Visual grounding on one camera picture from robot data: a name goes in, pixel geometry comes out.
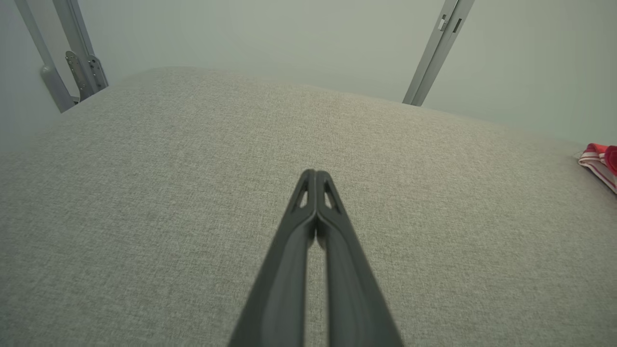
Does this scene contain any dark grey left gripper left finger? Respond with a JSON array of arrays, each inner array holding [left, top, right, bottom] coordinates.
[[227, 169, 318, 347]]

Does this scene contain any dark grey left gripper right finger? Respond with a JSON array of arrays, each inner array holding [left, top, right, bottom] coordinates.
[[316, 170, 405, 347]]

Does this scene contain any red jersey with white sleeves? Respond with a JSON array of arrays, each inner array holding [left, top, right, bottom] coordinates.
[[574, 143, 617, 195]]

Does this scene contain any grey fabric sofa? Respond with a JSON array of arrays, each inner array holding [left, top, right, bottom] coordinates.
[[0, 66, 617, 347]]

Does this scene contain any grey partition post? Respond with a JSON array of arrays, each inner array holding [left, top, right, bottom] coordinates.
[[13, 0, 80, 114], [52, 0, 109, 103], [402, 0, 461, 105], [410, 0, 476, 107]]

